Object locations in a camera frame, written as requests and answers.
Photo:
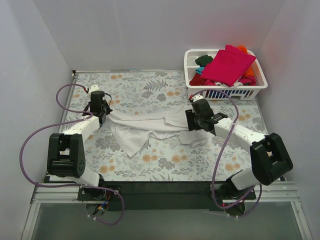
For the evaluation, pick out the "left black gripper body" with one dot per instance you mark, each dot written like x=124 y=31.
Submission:
x=104 y=116

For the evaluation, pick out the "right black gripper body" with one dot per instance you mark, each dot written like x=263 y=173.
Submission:
x=191 y=121

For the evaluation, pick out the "white t shirt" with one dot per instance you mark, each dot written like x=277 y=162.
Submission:
x=133 y=131

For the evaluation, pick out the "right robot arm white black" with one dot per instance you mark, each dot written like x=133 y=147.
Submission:
x=269 y=157

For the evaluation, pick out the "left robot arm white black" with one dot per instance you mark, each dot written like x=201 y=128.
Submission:
x=66 y=151

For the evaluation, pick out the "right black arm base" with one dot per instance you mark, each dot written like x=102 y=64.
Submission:
x=225 y=196

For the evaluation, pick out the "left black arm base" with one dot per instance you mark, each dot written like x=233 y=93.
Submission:
x=93 y=194

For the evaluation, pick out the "white plastic basket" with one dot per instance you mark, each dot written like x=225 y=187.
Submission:
x=218 y=92

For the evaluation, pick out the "dark red t shirt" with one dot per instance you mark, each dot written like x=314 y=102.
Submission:
x=197 y=80

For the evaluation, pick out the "teal t shirt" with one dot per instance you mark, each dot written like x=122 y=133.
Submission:
x=199 y=70

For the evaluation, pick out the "dark green t shirt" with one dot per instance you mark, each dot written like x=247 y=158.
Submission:
x=204 y=60

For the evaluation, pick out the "floral patterned table mat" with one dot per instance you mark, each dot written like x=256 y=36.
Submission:
x=140 y=93

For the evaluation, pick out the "magenta folded t shirt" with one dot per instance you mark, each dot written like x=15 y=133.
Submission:
x=230 y=65

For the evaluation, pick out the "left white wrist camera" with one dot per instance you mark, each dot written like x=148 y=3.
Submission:
x=92 y=88

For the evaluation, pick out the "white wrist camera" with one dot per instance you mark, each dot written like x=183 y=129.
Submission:
x=92 y=88
x=194 y=98

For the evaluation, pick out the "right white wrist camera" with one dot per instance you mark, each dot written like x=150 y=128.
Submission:
x=194 y=98

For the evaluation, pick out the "aluminium frame rail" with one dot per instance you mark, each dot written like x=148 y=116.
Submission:
x=55 y=195

